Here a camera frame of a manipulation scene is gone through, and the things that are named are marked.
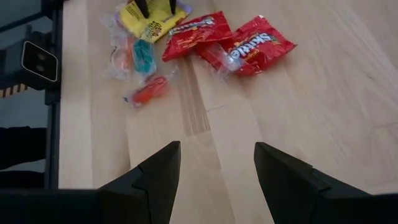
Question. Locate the black bulky object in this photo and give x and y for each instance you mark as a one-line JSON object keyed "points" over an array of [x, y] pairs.
{"points": [[21, 146]]}

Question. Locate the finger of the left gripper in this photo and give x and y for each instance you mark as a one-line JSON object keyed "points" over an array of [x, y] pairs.
{"points": [[142, 7], [173, 6]]}

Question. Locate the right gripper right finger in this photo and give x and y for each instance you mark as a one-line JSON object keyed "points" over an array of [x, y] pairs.
{"points": [[289, 183]]}

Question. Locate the red Skittles packet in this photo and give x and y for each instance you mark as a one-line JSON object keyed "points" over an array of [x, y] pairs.
{"points": [[264, 46], [192, 35]]}

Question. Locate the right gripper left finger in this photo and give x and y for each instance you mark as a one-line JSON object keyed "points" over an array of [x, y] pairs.
{"points": [[155, 183]]}

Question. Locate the yellow Sour Patch packet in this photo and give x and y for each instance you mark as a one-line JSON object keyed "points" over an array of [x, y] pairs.
{"points": [[155, 25]]}

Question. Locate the black orange-striped floor mat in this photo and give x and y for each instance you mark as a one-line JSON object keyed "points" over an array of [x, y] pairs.
{"points": [[12, 91]]}

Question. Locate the black table-level camera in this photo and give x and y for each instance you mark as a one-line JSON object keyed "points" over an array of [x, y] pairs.
{"points": [[37, 62]]}

